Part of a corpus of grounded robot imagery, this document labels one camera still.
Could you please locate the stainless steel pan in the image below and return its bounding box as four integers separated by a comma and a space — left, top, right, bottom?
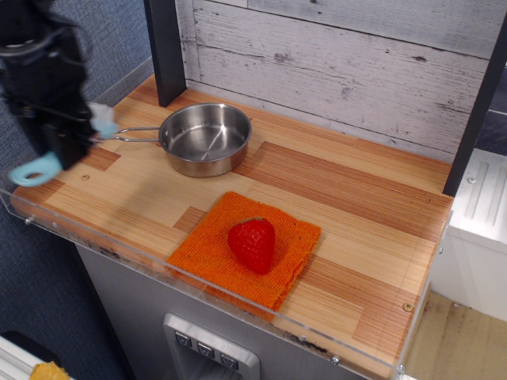
96, 103, 253, 178

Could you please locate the dark shelf post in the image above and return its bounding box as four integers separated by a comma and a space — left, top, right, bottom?
443, 16, 506, 197
143, 0, 187, 107

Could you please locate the light blue scrub brush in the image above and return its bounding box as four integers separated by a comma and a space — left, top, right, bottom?
8, 102, 118, 188

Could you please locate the silver dispenser button panel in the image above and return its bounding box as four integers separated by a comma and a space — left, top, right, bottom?
163, 313, 261, 379

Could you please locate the red plastic strawberry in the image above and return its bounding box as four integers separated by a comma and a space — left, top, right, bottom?
227, 218, 276, 275

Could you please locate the white side cabinet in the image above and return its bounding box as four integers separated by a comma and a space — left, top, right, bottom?
429, 149, 506, 321

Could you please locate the dark left shelf post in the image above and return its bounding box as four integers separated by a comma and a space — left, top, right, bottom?
143, 0, 187, 107

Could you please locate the orange knitted cloth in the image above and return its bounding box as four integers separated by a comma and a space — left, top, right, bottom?
168, 192, 322, 311

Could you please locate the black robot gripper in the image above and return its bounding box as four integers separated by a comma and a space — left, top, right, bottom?
1, 1, 95, 170

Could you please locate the clear acrylic table guard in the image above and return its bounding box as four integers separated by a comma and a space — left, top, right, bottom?
0, 57, 453, 378

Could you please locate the dark right shelf post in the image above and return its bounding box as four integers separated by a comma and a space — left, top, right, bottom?
443, 16, 506, 197

